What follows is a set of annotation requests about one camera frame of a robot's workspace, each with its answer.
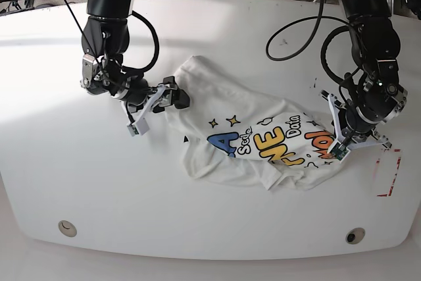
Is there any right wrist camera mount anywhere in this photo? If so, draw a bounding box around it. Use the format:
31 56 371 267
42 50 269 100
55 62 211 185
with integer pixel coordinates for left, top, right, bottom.
127 84 174 136

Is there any right table grommet hole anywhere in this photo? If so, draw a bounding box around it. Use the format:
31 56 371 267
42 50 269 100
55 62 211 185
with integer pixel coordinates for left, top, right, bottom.
345 228 366 245

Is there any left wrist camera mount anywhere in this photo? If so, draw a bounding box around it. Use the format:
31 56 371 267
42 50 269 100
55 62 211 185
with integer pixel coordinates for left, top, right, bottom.
320 90 391 163

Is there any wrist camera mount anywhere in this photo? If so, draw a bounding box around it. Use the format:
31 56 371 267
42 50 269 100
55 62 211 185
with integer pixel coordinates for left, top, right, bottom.
320 90 391 163
127 84 174 136

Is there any left table grommet hole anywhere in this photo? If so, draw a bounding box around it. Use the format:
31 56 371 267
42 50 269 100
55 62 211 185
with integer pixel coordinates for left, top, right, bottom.
58 220 77 238

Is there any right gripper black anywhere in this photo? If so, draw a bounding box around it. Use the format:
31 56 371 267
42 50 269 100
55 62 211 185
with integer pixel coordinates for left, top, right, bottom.
113 76 190 112

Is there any black looping cable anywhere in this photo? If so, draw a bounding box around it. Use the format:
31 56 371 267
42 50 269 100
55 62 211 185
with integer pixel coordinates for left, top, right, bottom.
265 14 353 62

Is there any red tape rectangle marking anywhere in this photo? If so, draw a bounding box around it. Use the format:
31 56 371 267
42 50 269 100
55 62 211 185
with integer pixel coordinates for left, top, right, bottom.
372 149 403 197

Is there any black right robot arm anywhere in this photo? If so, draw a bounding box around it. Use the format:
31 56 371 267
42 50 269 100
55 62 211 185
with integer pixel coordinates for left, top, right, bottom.
81 0 160 115

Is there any white printed T-shirt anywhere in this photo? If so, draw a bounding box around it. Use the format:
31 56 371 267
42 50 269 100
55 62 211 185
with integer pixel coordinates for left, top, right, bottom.
166 56 341 190

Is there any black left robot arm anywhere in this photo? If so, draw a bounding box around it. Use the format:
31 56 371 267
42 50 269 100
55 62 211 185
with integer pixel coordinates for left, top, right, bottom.
340 0 407 141

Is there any table grommet hole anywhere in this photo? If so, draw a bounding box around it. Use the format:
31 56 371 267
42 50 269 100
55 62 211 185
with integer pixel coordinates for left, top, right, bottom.
58 220 77 238
345 228 366 245

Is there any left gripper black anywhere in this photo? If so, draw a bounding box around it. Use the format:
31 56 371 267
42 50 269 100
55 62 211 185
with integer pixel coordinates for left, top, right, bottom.
339 106 370 145

